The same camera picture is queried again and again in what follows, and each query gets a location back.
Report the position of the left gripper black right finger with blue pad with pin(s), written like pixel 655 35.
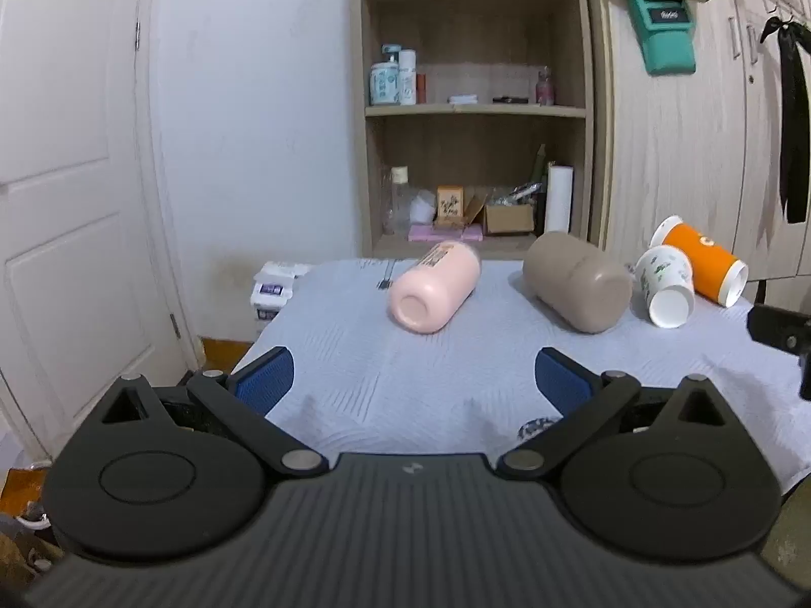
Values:
pixel 588 403

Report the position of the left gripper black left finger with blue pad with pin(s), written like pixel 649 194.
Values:
pixel 239 404

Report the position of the pink tumbler cup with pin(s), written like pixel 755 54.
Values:
pixel 426 297

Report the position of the orange paper cup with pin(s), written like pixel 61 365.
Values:
pixel 718 274

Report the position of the taupe tumbler cup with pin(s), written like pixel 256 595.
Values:
pixel 585 286

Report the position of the white floral paper cup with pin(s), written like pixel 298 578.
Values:
pixel 665 277

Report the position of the white tissue pack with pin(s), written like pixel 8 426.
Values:
pixel 274 287

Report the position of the light blue quilted cloth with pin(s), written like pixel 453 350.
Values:
pixel 363 384

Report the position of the white door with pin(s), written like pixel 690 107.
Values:
pixel 87 291

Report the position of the wooden wardrobe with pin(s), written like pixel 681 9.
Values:
pixel 704 146

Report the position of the small cardboard box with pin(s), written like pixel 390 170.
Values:
pixel 499 220

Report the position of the pink flat box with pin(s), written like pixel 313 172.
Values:
pixel 430 233

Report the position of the white paper towel roll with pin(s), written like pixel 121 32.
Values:
pixel 558 198

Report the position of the clear bottle cream cap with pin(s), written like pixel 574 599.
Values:
pixel 397 201

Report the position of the orange printed carton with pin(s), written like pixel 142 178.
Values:
pixel 450 206

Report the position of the black hanging ribbon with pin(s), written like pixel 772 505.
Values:
pixel 793 184

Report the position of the small pink bottle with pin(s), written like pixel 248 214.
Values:
pixel 545 91

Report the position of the teal fabric pouch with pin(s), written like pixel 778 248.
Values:
pixel 665 33

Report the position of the wooden shelf unit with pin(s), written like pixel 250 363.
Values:
pixel 476 122

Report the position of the white teal jar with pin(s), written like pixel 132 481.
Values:
pixel 383 80

